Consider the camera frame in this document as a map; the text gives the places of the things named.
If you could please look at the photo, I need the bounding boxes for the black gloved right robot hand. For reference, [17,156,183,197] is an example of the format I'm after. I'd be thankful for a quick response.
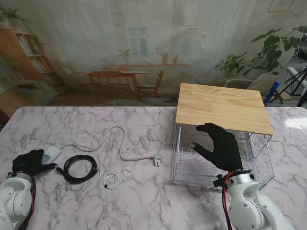
[190,123,243,172]

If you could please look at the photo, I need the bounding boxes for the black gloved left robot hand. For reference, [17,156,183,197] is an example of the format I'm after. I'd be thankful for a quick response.
[12,149,58,179]

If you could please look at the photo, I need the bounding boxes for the white power strip with cord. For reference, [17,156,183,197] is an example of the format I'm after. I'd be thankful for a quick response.
[42,126,162,168]

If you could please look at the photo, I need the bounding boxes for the white wire mesh drawer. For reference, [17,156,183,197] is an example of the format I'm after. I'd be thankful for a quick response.
[169,146,264,190]

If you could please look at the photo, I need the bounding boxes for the grey chair back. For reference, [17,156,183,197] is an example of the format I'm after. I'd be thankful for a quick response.
[224,79,255,90]

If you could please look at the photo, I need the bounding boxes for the black tripod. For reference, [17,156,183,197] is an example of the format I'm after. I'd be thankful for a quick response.
[284,64,307,107]

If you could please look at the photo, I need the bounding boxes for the white bench edge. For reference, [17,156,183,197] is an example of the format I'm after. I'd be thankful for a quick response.
[287,67,307,80]

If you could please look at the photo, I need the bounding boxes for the printed room scene backdrop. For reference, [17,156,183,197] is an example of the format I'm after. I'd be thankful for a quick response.
[0,0,300,107]

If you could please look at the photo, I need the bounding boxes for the red black left arm cables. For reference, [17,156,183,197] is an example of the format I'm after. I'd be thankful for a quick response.
[18,177,36,230]

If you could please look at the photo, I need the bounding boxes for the red black arm cables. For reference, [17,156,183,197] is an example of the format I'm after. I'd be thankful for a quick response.
[18,177,36,230]
[213,171,235,230]

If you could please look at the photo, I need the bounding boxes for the white wire rack frame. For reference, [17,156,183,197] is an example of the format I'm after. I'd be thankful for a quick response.
[173,123,275,185]

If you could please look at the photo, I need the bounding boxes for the black coiled cable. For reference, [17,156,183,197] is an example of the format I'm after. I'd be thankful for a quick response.
[56,155,98,184]

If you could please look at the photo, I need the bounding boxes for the red black right arm cables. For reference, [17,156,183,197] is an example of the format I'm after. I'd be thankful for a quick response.
[213,171,235,230]

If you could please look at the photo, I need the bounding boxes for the white wired earphones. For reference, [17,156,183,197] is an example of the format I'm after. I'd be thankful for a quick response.
[100,167,133,190]

